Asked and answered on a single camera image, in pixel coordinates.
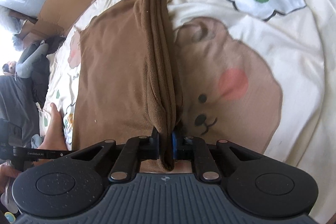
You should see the dark grey duvet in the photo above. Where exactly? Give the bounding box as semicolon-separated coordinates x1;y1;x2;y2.
0;74;40;148

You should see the person's left hand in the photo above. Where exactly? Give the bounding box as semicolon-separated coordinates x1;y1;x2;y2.
0;162;23;198

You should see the black crumpled garment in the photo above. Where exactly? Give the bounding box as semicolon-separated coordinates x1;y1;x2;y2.
31;36;66;109

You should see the person's bare foot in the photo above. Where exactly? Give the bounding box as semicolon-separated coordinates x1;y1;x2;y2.
37;103;67;151

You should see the brown printed t-shirt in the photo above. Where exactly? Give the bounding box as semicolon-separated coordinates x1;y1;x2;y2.
71;0;184;172

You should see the grey neck pillow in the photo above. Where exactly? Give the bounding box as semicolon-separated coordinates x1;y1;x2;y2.
16;42;49;79

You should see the cream bear print blanket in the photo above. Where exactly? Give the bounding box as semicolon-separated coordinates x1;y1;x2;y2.
39;0;336;224

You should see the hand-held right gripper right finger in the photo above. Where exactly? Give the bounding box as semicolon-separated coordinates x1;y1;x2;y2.
171;132;279;183

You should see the small plush toy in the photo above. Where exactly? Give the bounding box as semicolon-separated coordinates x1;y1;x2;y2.
3;61;17;75

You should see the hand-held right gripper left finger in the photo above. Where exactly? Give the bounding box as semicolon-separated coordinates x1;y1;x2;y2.
56;127;160;183

